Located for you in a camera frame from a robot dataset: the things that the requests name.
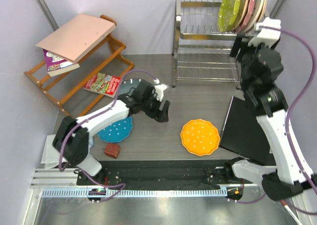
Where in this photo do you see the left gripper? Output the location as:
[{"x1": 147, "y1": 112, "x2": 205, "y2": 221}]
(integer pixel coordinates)
[{"x1": 141, "y1": 93, "x2": 169, "y2": 122}]

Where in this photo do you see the green dotted plate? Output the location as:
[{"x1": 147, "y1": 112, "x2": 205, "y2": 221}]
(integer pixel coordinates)
[{"x1": 217, "y1": 0, "x2": 241, "y2": 32}]

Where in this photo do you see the metal dish rack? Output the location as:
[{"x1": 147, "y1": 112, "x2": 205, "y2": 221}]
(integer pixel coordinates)
[{"x1": 171, "y1": 0, "x2": 240, "y2": 87}]

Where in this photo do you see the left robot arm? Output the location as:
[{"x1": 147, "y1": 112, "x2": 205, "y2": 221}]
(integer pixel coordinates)
[{"x1": 53, "y1": 79, "x2": 170, "y2": 185}]

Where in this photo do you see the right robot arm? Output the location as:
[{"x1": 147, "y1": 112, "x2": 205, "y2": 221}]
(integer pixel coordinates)
[{"x1": 223, "y1": 33, "x2": 317, "y2": 201}]

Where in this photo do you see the wooden rack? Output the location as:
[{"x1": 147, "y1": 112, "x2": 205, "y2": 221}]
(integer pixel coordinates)
[{"x1": 25, "y1": 15, "x2": 134, "y2": 115}]

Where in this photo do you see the pink dotted plate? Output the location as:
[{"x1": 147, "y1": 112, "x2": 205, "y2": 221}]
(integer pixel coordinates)
[{"x1": 237, "y1": 0, "x2": 255, "y2": 33}]

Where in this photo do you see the orange dotted plate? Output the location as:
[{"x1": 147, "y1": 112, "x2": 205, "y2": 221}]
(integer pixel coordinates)
[{"x1": 180, "y1": 119, "x2": 220, "y2": 157}]

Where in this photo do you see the blue dotted plate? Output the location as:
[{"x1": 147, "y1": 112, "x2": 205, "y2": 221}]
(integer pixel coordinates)
[{"x1": 97, "y1": 116, "x2": 133, "y2": 143}]

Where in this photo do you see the dark blue-grey plate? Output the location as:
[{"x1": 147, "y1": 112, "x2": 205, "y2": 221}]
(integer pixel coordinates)
[{"x1": 117, "y1": 78, "x2": 147, "y2": 96}]

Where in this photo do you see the cream floral plate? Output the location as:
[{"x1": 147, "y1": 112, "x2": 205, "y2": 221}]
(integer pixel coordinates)
[{"x1": 233, "y1": 0, "x2": 249, "y2": 32}]

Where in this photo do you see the cream blue rimmed plate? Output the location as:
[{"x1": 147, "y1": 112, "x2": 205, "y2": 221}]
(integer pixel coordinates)
[{"x1": 244, "y1": 0, "x2": 264, "y2": 33}]

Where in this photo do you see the brown square block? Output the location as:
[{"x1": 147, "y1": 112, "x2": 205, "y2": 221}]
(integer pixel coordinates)
[{"x1": 104, "y1": 143, "x2": 121, "y2": 159}]

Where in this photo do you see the red comic book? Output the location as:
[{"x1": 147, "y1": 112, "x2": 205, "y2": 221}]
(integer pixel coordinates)
[{"x1": 83, "y1": 72, "x2": 121, "y2": 98}]

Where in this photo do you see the black box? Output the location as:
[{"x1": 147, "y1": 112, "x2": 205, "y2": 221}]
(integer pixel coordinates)
[{"x1": 220, "y1": 96, "x2": 275, "y2": 166}]

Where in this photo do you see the pink folder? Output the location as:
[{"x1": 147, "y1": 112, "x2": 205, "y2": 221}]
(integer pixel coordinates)
[{"x1": 36, "y1": 14, "x2": 116, "y2": 63}]

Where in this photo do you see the white cloth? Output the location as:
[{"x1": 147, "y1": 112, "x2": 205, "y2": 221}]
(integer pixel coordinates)
[{"x1": 41, "y1": 134, "x2": 59, "y2": 169}]

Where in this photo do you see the purple white book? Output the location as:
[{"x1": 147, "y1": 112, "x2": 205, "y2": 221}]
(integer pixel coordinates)
[{"x1": 43, "y1": 49, "x2": 80, "y2": 77}]

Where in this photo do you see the red white marker pen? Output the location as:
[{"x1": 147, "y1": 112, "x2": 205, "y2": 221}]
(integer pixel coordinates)
[{"x1": 281, "y1": 200, "x2": 303, "y2": 225}]

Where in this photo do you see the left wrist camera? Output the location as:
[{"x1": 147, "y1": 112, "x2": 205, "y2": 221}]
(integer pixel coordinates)
[{"x1": 154, "y1": 79, "x2": 169, "y2": 102}]

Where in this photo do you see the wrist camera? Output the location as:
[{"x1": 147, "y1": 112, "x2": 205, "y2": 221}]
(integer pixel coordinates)
[
  {"x1": 248, "y1": 17, "x2": 281, "y2": 48},
  {"x1": 154, "y1": 79, "x2": 169, "y2": 102}
]

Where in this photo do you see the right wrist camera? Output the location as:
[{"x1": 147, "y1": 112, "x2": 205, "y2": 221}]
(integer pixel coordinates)
[{"x1": 248, "y1": 17, "x2": 281, "y2": 48}]

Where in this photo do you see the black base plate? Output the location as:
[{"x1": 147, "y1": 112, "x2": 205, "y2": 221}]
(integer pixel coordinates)
[{"x1": 92, "y1": 160, "x2": 249, "y2": 191}]

